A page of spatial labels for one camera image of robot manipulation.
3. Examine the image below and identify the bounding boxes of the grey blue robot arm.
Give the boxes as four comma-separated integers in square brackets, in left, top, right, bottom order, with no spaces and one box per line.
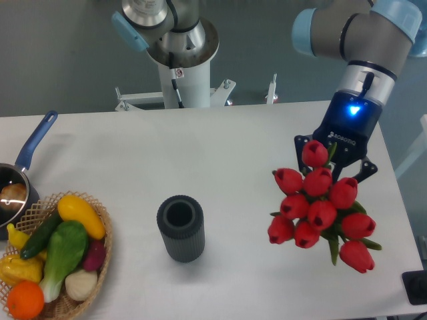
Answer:
[111,1,422,181]

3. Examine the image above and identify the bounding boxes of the brown bread roll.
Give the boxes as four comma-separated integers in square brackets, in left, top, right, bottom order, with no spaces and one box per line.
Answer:
[1,183,27,212]

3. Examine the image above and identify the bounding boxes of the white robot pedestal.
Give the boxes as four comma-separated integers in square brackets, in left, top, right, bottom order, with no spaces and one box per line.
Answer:
[147,17,220,109]

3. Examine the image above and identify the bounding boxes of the green cucumber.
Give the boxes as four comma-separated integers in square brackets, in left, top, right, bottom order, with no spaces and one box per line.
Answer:
[20,211,63,260]

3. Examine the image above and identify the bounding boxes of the yellow squash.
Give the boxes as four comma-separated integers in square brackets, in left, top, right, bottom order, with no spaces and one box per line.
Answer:
[57,195,106,240]

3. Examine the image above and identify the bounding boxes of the green bok choy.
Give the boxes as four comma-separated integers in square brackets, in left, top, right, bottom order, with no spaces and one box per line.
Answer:
[39,221,89,303]

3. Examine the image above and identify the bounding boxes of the black device at edge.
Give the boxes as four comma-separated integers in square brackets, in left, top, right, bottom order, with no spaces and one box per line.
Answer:
[402,270,426,305]

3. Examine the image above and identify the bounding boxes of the white frame at right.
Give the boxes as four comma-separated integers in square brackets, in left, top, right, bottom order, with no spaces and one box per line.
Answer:
[394,114,426,179]

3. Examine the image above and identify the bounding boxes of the white pedestal base frame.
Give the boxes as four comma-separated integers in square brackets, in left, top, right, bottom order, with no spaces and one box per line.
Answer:
[115,73,278,111]

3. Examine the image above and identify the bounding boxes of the orange fruit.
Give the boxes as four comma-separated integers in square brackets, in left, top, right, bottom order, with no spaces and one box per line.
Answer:
[7,281,45,319]

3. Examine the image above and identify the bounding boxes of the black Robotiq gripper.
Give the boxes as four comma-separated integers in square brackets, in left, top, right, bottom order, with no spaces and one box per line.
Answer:
[294,92,382,183]

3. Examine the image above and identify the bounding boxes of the red tulip bouquet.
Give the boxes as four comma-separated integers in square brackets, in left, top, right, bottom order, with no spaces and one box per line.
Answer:
[268,140,382,273]

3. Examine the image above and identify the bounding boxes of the blue handled saucepan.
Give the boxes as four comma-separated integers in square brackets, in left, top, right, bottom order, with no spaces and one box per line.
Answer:
[1,111,58,241]

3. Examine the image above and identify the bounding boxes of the white garlic bulb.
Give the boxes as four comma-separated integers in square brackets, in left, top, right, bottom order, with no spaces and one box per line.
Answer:
[65,269,98,301]

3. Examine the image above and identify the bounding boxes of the purple red radish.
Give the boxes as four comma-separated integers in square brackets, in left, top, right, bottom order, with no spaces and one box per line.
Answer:
[82,240,106,271]

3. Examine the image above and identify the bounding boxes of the dark grey ribbed vase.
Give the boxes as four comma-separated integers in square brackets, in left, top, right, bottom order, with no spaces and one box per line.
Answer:
[156,195,205,263]

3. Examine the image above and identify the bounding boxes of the black pedestal cable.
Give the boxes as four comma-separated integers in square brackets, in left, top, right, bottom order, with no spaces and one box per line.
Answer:
[167,51,185,109]

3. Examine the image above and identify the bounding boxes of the yellow banana pepper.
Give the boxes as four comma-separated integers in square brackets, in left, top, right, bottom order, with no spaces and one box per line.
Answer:
[6,223,30,255]

